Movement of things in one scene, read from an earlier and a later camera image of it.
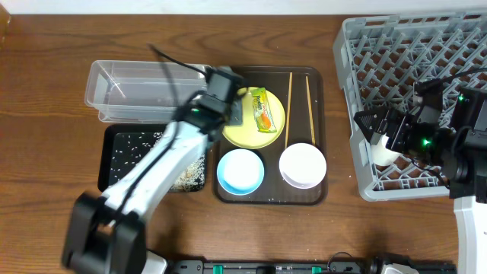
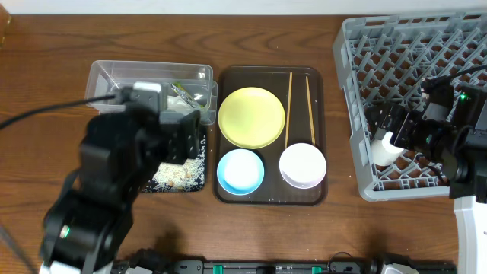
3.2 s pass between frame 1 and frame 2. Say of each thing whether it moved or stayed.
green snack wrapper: moved
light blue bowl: stayed
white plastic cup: stayed
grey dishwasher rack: stayed
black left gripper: moved
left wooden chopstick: stayed
